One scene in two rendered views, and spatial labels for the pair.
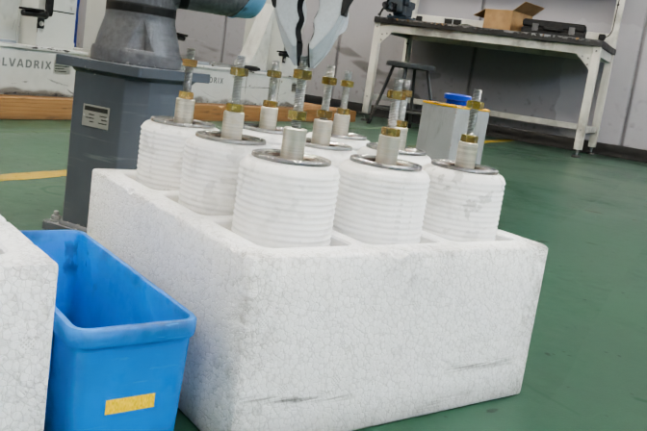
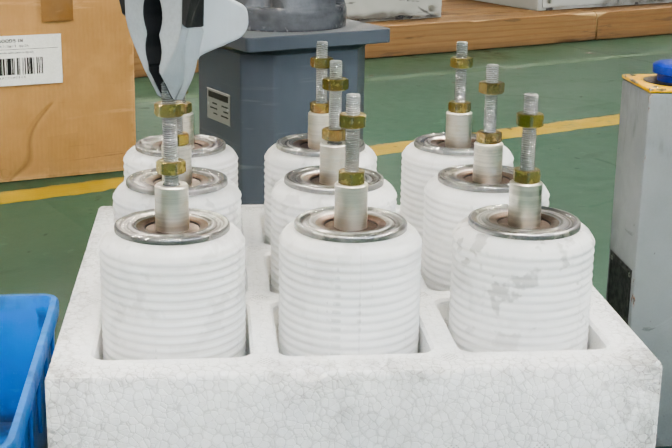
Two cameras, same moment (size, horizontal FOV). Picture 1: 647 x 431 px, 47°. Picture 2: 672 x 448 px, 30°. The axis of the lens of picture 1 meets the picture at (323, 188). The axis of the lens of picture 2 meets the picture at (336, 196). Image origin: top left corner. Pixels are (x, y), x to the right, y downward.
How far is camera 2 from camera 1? 0.50 m
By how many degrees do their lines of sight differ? 31
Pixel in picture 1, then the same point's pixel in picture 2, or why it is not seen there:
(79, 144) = not seen: hidden behind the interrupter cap
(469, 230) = (501, 331)
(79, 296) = not seen: hidden behind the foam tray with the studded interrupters
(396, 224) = (335, 325)
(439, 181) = (458, 249)
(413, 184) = (356, 264)
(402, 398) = not seen: outside the picture
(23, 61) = not seen: outside the picture
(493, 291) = (532, 435)
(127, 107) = (247, 93)
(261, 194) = (107, 283)
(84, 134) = (210, 130)
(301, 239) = (158, 347)
